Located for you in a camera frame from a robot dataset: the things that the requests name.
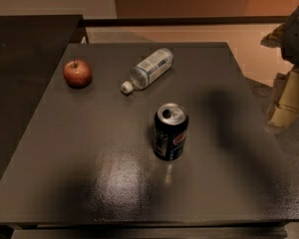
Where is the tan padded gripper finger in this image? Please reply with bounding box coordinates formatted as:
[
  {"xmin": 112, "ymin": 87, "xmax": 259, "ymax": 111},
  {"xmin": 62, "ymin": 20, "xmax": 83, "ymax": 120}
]
[
  {"xmin": 265, "ymin": 65, "xmax": 299, "ymax": 129},
  {"xmin": 260, "ymin": 24, "xmax": 285, "ymax": 48}
]

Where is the black pepsi can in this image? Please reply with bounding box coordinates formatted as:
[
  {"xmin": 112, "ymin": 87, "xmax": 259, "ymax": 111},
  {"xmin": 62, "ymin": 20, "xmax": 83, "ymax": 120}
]
[{"xmin": 153, "ymin": 103, "xmax": 189, "ymax": 161}]

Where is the clear plastic water bottle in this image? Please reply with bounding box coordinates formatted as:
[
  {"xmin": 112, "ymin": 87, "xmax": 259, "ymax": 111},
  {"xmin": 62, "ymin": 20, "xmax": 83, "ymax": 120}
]
[{"xmin": 121, "ymin": 48, "xmax": 173, "ymax": 95}]

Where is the red apple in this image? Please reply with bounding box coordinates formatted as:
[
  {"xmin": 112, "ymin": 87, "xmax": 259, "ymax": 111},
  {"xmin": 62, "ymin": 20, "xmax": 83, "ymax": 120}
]
[{"xmin": 63, "ymin": 60, "xmax": 93, "ymax": 89}]

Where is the dark side table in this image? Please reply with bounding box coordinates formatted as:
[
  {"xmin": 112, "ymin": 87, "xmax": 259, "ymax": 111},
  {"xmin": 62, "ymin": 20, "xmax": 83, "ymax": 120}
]
[{"xmin": 0, "ymin": 15, "xmax": 87, "ymax": 179}]

